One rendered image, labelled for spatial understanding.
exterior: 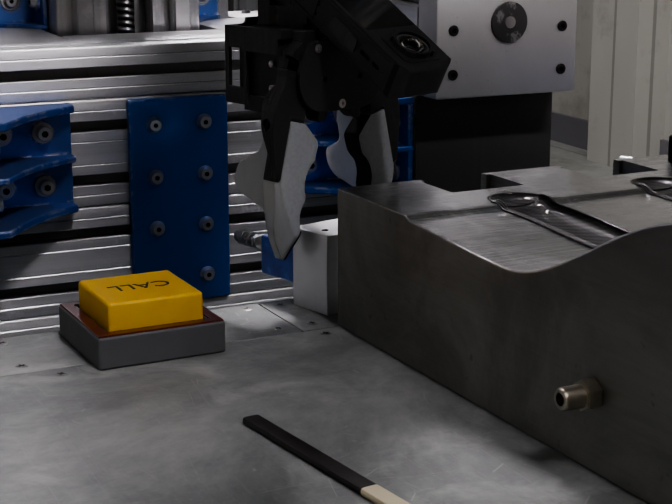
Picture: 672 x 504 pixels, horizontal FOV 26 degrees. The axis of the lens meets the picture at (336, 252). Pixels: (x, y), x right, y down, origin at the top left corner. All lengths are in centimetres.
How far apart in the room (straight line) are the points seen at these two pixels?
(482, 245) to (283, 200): 19
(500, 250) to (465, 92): 44
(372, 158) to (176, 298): 19
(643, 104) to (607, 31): 33
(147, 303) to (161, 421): 11
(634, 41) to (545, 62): 442
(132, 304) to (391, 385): 16
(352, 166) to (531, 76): 28
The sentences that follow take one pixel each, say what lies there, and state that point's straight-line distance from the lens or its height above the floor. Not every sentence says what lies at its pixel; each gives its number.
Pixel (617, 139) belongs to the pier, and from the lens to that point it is 578.
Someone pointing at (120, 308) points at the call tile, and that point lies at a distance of 86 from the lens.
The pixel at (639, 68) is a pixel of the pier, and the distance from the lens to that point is 567.
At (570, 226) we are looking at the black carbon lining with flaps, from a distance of 86.
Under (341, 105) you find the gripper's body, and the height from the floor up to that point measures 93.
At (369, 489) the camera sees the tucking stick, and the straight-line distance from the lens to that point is 68.
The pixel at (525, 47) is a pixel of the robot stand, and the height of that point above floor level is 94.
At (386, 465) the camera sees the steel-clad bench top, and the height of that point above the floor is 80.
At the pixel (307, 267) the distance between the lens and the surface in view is 96.
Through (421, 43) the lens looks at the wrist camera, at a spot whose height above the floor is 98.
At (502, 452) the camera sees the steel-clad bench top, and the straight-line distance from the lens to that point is 74.
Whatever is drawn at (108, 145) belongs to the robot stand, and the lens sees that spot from 123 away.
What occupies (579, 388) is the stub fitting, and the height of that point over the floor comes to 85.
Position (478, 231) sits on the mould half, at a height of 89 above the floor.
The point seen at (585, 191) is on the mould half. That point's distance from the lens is 91.
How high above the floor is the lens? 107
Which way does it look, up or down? 14 degrees down
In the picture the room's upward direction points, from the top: straight up
